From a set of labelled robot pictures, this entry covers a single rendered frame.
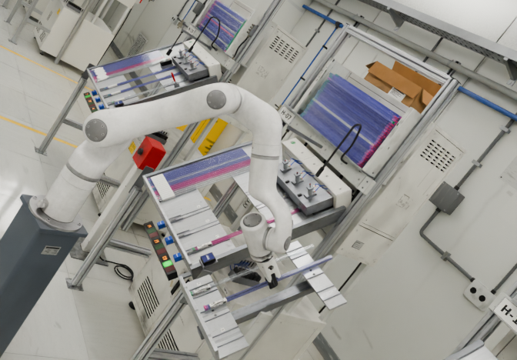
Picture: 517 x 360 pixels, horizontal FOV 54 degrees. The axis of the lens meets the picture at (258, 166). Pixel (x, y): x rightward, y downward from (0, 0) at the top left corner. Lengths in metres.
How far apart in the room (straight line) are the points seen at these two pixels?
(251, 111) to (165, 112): 0.27
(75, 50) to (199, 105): 5.01
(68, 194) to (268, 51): 1.99
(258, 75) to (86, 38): 3.39
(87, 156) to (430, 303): 2.52
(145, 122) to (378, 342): 2.57
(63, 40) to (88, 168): 4.76
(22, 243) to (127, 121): 0.54
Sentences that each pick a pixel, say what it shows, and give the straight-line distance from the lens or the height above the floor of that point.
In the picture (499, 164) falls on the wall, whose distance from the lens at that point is 3.63.
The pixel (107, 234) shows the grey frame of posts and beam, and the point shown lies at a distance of 2.69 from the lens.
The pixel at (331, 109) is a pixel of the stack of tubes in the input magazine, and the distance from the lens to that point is 2.41.
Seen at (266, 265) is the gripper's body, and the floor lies 1.00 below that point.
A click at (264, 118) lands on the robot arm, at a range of 1.55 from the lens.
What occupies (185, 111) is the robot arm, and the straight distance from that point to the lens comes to 1.59.
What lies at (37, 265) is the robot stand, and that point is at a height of 0.54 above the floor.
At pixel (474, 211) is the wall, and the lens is 3.59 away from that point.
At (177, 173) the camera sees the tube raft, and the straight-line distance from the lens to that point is 2.50.
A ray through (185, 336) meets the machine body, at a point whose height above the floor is 0.30.
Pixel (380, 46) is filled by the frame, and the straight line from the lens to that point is 2.50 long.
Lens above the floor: 1.57
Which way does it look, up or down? 11 degrees down
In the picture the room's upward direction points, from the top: 36 degrees clockwise
